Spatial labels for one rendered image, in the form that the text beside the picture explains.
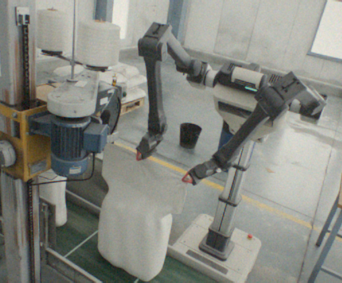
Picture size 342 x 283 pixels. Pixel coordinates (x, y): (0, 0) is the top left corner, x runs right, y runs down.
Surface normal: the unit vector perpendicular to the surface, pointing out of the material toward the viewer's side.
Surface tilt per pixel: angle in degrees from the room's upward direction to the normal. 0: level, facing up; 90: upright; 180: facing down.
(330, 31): 90
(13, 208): 90
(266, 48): 90
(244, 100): 40
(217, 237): 90
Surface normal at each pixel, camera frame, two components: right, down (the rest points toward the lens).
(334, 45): -0.48, 0.29
